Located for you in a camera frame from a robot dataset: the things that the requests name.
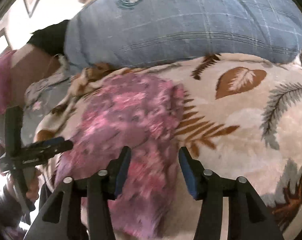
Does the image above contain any pink floral small garment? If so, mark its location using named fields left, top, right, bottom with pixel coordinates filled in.
left=55, top=73, right=184, bottom=239

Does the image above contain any person's left hand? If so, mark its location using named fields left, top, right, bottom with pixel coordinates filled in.
left=5, top=168, right=41, bottom=203

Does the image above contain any beige leaf pattern blanket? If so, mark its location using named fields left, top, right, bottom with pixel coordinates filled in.
left=34, top=50, right=302, bottom=239

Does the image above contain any blue plaid pillow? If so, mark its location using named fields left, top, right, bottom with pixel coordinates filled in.
left=64, top=0, right=302, bottom=69

